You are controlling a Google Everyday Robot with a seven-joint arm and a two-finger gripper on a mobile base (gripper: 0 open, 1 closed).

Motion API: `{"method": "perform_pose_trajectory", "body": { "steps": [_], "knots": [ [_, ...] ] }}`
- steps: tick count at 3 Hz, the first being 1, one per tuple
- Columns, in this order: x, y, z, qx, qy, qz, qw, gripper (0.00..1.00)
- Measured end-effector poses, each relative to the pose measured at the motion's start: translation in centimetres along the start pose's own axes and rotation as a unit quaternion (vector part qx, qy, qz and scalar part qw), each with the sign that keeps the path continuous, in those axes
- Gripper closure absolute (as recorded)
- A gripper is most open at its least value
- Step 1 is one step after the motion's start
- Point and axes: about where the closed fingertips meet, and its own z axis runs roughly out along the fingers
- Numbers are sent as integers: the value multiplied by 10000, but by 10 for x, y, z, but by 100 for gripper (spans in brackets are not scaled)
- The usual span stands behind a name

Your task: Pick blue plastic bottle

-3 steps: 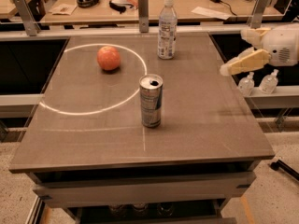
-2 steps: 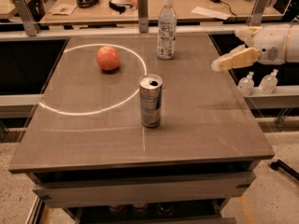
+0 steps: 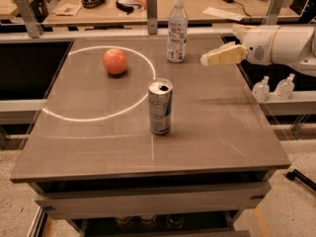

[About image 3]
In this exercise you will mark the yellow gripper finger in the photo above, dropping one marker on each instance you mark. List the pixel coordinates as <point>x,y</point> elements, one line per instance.
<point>239,31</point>
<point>229,53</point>

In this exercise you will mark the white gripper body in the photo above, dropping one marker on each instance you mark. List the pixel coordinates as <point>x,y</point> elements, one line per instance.
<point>260,46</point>

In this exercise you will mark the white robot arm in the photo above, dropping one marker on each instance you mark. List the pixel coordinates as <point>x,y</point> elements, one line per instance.
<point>292,46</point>

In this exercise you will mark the small clear bottle left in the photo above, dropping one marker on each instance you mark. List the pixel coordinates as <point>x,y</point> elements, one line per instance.
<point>261,89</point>

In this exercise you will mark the small clear bottle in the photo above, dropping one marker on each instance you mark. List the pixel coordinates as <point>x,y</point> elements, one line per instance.
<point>285,87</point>
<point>261,89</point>

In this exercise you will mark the small clear bottle right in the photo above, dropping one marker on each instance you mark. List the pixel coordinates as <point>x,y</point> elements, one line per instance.
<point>285,87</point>

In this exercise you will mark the clear plastic water bottle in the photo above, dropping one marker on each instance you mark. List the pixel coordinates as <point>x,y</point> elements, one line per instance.
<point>177,32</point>

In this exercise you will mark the white paper sheet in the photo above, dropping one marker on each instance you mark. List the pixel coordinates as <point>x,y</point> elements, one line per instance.
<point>223,14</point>

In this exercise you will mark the silver blue drink can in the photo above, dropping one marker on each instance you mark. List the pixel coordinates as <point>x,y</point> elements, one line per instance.
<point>160,96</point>

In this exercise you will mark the black sunglasses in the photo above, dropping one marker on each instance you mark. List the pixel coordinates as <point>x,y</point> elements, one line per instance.
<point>128,8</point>

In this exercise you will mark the red apple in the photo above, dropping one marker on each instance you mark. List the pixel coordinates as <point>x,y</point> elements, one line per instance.
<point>115,61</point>

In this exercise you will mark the black stand foot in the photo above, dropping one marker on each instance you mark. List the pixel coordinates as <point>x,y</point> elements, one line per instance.
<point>295,174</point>

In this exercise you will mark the small paper card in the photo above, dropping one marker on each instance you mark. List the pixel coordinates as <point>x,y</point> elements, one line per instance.
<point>67,10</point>

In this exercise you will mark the right metal bracket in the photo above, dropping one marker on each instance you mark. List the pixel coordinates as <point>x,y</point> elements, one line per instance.
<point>273,12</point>

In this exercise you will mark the metal bracket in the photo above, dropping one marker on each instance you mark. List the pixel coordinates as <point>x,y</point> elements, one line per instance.
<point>273,12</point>
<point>33,27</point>
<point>152,22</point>

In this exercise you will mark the middle metal bracket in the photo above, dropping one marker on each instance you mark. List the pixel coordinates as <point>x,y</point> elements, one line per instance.
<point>152,22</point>

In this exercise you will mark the left metal bracket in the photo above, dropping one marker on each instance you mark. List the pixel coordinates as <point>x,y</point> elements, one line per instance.
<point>33,27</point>

